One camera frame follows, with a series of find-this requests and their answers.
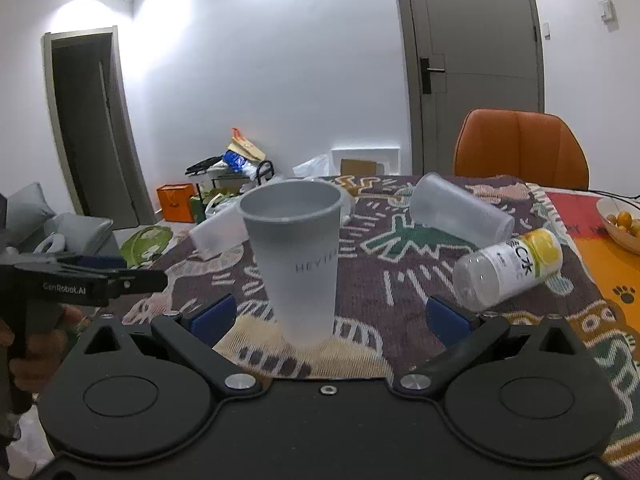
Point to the orange chair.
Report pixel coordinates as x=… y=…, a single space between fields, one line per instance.
x=520 y=150

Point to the black trolley cart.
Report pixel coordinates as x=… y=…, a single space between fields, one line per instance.
x=240 y=180

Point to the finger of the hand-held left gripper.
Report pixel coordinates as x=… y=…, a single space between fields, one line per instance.
x=140 y=282
x=100 y=261

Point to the white plastic bag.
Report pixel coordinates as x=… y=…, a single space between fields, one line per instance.
x=312 y=167

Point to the grey plastic cup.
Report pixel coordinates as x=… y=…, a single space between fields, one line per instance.
x=297 y=260

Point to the small white wall switch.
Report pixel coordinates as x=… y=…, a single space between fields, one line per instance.
x=547 y=30

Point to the person's left hand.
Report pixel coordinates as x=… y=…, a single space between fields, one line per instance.
x=42 y=357

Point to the orange paw print mat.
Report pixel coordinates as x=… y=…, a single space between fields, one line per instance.
x=600 y=270

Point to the large translucent plastic cup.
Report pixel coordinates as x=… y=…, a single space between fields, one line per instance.
x=457 y=210

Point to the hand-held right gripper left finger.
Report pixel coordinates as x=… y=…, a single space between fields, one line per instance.
x=214 y=319

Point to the small translucent plastic cup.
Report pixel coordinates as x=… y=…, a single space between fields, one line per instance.
x=220 y=232

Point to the orange box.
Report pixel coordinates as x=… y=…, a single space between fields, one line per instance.
x=175 y=203

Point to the dark doorway frame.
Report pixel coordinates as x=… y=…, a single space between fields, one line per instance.
x=90 y=125

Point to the paper shopping bag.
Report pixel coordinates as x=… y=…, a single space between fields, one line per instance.
x=245 y=147

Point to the grey sofa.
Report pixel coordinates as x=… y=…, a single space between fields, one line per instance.
x=55 y=225

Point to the yellow label plastic bottle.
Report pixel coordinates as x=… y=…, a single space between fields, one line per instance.
x=510 y=267

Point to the cardboard box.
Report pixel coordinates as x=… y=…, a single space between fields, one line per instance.
x=365 y=166

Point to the beige bowl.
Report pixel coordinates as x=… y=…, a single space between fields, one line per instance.
x=622 y=242

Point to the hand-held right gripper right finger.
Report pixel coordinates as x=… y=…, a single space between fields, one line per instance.
x=446 y=321

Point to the grey door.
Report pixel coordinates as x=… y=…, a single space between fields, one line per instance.
x=475 y=35

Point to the pile of small oranges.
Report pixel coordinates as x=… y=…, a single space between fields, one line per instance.
x=624 y=221

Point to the printed patterned tablecloth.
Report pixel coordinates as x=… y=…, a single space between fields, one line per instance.
x=400 y=260

